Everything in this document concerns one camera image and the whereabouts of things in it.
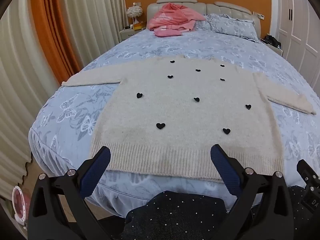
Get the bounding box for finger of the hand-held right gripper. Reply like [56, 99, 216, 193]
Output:
[296, 159, 314, 182]

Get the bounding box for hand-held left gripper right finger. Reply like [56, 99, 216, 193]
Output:
[210, 144, 295, 240]

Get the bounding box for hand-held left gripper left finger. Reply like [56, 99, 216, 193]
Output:
[27, 145, 112, 240]

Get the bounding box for beige sweater with black hearts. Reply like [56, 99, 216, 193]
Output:
[61, 55, 317, 181]

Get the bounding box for person's right leg sparkly pants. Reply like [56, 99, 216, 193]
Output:
[250, 185, 320, 240]

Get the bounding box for person's leg sparkly pants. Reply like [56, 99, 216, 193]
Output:
[250, 185, 320, 240]
[120, 190, 228, 240]

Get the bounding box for bed with blue butterfly sheet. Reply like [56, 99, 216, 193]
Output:
[28, 22, 320, 218]

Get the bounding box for person's left leg sparkly pants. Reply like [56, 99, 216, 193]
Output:
[120, 190, 228, 240]

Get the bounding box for pink round stand mirror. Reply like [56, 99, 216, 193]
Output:
[12, 185, 32, 227]

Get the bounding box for cream curtain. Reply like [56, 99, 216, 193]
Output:
[61, 0, 125, 68]
[0, 0, 64, 195]

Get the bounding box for white nightstand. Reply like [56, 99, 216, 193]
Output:
[119, 27, 146, 43]
[260, 38, 284, 58]

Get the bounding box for black bag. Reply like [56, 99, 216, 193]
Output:
[264, 33, 282, 49]

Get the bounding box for white wardrobe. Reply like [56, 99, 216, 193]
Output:
[275, 0, 320, 88]

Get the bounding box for blue floral pillow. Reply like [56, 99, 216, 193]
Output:
[194, 15, 213, 31]
[208, 14, 258, 42]

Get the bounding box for orange curtain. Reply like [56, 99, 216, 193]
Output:
[29, 0, 83, 83]

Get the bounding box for folded pink cloth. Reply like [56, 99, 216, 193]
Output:
[154, 29, 183, 38]

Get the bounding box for beige padded headboard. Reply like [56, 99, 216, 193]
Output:
[146, 0, 262, 39]

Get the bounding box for pink blanket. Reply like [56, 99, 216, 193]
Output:
[146, 3, 207, 33]

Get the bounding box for white feather table lamp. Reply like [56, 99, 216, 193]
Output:
[126, 5, 144, 26]

